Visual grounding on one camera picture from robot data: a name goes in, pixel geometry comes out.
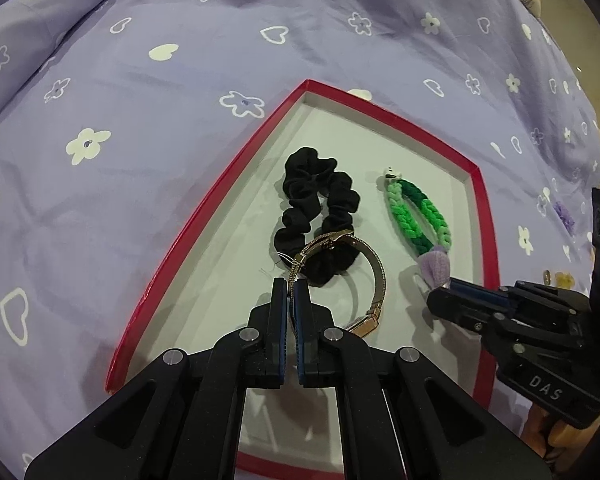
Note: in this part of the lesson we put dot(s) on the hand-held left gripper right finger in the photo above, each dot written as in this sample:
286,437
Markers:
301,330

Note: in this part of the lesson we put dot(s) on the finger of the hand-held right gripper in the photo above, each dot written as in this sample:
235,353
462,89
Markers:
477,292
455,307

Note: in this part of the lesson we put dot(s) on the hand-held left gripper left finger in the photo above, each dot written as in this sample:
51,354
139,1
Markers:
280,327

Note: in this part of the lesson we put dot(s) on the gold mesh-band wristwatch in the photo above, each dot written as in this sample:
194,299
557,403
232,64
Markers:
375,280

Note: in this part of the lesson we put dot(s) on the red shallow box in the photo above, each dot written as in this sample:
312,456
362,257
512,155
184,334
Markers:
330,160

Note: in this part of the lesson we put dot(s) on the person's right hand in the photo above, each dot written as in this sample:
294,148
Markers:
542,440

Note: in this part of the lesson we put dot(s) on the yellow translucent hair clip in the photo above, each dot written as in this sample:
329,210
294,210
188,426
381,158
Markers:
564,278

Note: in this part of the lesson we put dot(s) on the purple flower hair clip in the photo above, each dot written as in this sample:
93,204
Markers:
565,215

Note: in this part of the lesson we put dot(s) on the black scrunchie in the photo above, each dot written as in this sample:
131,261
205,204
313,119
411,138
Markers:
305,195

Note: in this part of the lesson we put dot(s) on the purple floral duvet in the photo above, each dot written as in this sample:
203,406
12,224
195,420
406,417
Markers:
130,185

